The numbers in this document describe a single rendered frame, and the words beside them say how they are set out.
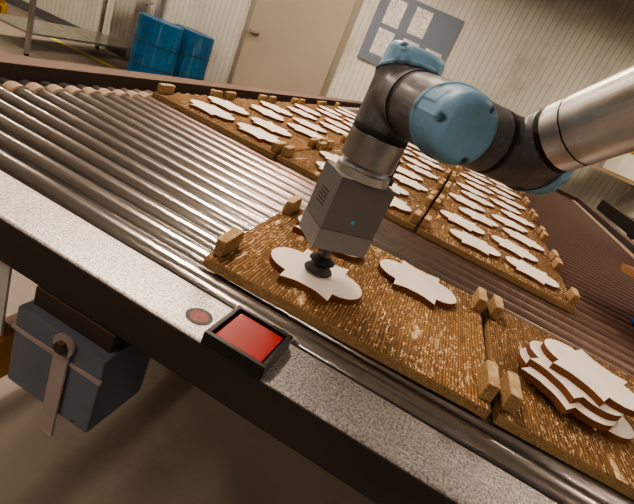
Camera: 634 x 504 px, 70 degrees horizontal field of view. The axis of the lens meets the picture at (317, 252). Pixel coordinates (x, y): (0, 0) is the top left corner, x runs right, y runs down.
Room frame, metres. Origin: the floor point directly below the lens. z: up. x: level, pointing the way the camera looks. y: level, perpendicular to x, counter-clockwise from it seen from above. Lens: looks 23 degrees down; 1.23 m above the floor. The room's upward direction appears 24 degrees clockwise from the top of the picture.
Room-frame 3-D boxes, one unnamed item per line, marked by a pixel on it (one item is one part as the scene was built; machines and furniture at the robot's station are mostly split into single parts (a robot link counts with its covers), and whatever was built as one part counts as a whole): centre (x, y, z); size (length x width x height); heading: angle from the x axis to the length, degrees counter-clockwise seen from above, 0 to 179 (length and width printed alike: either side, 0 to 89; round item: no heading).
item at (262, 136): (1.41, 0.38, 0.94); 0.41 x 0.35 x 0.04; 78
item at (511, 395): (0.51, -0.30, 0.95); 0.06 x 0.02 x 0.03; 172
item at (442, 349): (0.67, -0.09, 0.93); 0.41 x 0.35 x 0.02; 82
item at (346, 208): (0.62, -0.01, 1.06); 0.10 x 0.09 x 0.16; 30
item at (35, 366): (0.45, 0.23, 0.77); 0.14 x 0.11 x 0.18; 79
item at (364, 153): (0.61, -0.01, 1.14); 0.08 x 0.08 x 0.05
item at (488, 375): (0.51, -0.27, 0.95); 0.06 x 0.02 x 0.03; 172
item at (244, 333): (0.42, 0.03, 0.92); 0.06 x 0.06 x 0.01; 79
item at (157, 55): (5.73, 2.62, 0.39); 1.06 x 0.64 x 0.77; 175
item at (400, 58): (0.60, -0.01, 1.21); 0.09 x 0.08 x 0.11; 27
